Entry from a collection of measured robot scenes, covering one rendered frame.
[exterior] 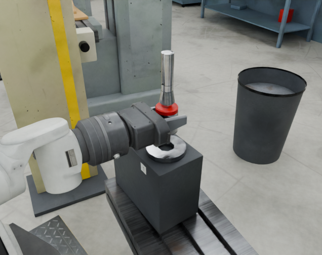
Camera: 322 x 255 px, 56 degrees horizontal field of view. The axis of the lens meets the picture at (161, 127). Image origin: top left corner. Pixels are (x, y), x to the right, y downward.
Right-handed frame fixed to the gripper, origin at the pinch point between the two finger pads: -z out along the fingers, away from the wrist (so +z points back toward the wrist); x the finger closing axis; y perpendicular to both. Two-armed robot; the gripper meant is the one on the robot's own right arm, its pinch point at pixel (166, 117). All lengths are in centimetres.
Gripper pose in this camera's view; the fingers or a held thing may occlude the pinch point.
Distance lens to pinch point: 63.1
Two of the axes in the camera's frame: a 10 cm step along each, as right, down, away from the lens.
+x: -5.3, -4.6, 7.1
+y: 0.0, 8.4, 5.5
